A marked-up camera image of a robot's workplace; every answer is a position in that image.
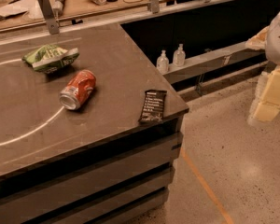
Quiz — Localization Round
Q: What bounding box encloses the green chip bag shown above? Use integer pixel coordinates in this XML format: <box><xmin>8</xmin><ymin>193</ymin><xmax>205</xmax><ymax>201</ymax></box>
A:
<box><xmin>22</xmin><ymin>44</ymin><xmax>79</xmax><ymax>74</ymax></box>

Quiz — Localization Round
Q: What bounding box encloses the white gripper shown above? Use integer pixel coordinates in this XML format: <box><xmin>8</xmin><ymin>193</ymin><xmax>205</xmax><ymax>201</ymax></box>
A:
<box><xmin>245</xmin><ymin>11</ymin><xmax>280</xmax><ymax>124</ymax></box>

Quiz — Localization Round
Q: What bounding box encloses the black snack bar wrapper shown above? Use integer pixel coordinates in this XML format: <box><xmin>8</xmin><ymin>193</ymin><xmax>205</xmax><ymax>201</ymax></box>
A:
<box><xmin>138</xmin><ymin>90</ymin><xmax>167</xmax><ymax>123</ymax></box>

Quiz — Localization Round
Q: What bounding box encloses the white paper stack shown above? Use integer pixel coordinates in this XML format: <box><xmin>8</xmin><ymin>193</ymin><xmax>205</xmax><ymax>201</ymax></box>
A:
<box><xmin>0</xmin><ymin>0</ymin><xmax>43</xmax><ymax>20</ymax></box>

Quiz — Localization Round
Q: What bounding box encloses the red coke can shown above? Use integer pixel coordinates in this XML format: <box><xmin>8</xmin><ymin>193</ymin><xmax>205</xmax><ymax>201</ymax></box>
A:
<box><xmin>59</xmin><ymin>70</ymin><xmax>96</xmax><ymax>110</ymax></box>

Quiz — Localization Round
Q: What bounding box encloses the clear sanitizer bottle left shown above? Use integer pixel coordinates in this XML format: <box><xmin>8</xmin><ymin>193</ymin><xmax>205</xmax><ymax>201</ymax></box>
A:
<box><xmin>156</xmin><ymin>50</ymin><xmax>169</xmax><ymax>74</ymax></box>

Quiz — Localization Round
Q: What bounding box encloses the grey metal shelf rail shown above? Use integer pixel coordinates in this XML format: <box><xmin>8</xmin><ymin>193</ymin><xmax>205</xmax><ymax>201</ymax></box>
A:
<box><xmin>164</xmin><ymin>42</ymin><xmax>264</xmax><ymax>84</ymax></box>

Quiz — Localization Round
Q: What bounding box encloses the dark drawer cabinet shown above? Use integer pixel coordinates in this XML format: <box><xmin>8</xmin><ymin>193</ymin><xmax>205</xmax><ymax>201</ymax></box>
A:
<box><xmin>0</xmin><ymin>118</ymin><xmax>183</xmax><ymax>224</ymax></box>

